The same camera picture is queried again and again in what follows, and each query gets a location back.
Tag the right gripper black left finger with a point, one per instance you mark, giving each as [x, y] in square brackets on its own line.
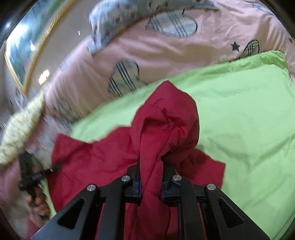
[97, 212]

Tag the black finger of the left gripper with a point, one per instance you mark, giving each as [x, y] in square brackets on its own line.
[54, 168]

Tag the gold framed landscape painting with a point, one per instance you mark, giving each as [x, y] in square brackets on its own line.
[25, 42]

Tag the red quilted padded coat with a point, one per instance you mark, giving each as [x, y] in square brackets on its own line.
[165, 130]

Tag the person's left hand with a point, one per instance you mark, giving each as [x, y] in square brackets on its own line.
[37, 207]

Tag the floral ruffled pillow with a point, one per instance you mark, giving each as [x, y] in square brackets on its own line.
[42, 141]

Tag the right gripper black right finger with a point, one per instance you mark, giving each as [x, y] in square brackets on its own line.
[205, 212]

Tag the yellow floral blanket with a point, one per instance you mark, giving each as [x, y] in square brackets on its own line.
[20, 128]

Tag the blue bear print pillow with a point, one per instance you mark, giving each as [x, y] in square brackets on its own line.
[108, 18]

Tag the pink duvet with plaid hearts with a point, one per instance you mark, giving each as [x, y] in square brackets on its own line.
[160, 47]

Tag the lime green bed sheet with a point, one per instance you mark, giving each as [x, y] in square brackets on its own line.
[246, 121]

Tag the pink blanket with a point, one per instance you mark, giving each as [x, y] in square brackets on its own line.
[10, 177]

